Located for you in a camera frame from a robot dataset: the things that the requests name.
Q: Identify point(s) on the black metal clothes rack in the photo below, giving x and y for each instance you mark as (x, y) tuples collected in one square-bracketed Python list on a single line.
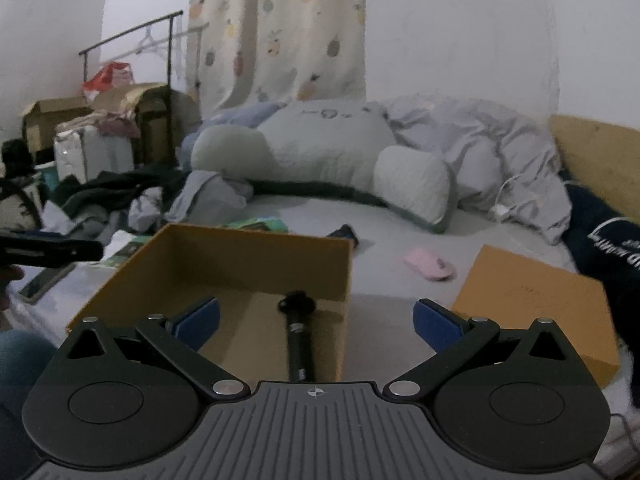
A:
[(170, 45)]

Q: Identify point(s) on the dark navy printed garment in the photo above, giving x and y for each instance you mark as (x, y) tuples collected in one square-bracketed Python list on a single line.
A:
[(610, 270)]

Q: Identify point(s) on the blue-grey crumpled garment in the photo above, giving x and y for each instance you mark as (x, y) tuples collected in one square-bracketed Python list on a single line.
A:
[(210, 195)]

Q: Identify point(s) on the wooden headboard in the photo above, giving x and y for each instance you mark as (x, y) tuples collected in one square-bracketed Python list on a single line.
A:
[(600, 155)]

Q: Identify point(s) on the green printed booklet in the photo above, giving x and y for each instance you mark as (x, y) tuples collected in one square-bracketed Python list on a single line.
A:
[(260, 224)]

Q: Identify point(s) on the large grey-green plush cushion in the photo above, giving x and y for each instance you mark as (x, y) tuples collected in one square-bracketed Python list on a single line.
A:
[(320, 150)]

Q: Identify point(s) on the person's leg in jeans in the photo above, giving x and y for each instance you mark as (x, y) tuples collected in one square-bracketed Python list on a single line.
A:
[(20, 385)]

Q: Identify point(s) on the dark clothes pile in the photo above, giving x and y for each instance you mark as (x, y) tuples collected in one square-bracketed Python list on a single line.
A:
[(110, 187)]

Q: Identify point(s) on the green and white card packet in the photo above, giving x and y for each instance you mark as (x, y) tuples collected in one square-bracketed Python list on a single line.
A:
[(125, 250)]

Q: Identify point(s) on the light blue pillow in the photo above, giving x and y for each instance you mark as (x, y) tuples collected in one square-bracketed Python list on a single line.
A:
[(235, 117)]

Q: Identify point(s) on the fruit print curtain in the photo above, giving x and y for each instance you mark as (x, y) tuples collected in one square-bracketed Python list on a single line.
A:
[(280, 30)]

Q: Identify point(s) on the brown cardboard box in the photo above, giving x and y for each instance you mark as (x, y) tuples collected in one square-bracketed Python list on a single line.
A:
[(250, 260)]

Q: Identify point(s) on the pink computer mouse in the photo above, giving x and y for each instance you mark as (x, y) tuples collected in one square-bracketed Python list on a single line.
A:
[(427, 262)]

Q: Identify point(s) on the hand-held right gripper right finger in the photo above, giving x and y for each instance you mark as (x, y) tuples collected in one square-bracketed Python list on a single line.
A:
[(434, 327)]

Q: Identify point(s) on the black bag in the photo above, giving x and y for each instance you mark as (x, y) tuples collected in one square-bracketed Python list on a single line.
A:
[(16, 156)]

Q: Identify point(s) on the black cylindrical tool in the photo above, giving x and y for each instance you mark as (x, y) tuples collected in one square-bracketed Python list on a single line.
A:
[(298, 340)]

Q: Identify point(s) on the white printed bag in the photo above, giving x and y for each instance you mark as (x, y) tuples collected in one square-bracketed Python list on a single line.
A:
[(17, 205)]

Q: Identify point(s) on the small black and blue object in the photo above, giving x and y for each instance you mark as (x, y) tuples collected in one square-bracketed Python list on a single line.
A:
[(344, 234)]

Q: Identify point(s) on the person's left hand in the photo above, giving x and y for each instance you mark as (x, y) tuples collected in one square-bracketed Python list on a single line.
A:
[(11, 274)]

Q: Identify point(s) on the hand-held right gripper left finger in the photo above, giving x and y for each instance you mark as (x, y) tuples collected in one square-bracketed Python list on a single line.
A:
[(200, 324)]

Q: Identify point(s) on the open cardboard storage box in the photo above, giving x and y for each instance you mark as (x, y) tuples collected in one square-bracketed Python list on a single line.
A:
[(50, 120)]

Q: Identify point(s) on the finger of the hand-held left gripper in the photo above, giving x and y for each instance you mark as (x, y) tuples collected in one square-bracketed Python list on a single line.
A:
[(55, 251)]

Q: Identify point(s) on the grey crumpled duvet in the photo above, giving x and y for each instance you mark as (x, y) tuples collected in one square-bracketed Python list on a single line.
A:
[(490, 155)]

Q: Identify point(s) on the brown cardboard box lid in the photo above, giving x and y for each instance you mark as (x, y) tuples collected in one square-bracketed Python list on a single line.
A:
[(530, 305)]

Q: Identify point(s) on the white clothes hanger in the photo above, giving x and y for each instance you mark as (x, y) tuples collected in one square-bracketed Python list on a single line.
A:
[(150, 42)]

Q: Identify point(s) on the smartphone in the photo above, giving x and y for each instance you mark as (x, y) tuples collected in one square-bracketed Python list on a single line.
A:
[(45, 282)]

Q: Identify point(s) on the white suitcase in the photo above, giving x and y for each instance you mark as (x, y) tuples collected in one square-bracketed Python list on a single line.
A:
[(90, 152)]

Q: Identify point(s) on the red plastic bag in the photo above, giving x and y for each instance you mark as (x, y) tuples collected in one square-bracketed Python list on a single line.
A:
[(107, 77)]

